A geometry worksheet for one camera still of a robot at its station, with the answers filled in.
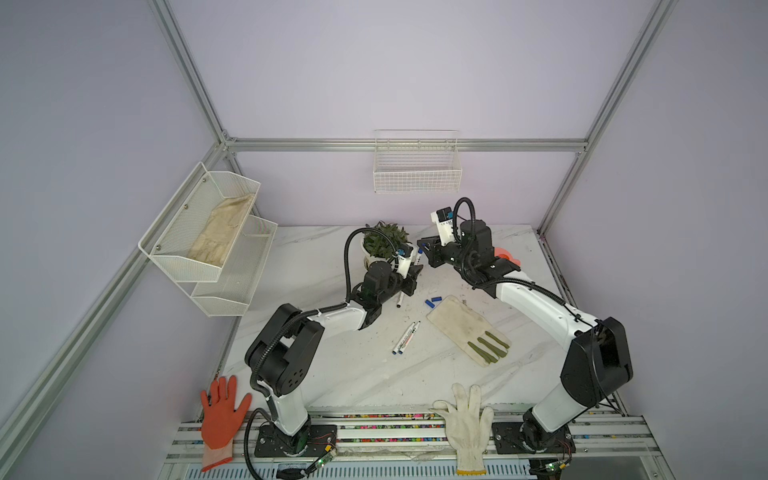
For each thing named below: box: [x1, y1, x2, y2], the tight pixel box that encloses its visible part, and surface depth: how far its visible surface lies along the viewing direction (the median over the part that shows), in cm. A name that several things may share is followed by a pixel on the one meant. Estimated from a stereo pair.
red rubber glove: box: [200, 376, 252, 472], surface depth 77 cm
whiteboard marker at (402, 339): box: [392, 321, 416, 355], surface depth 92 cm
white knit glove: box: [429, 383, 494, 476], surface depth 78 cm
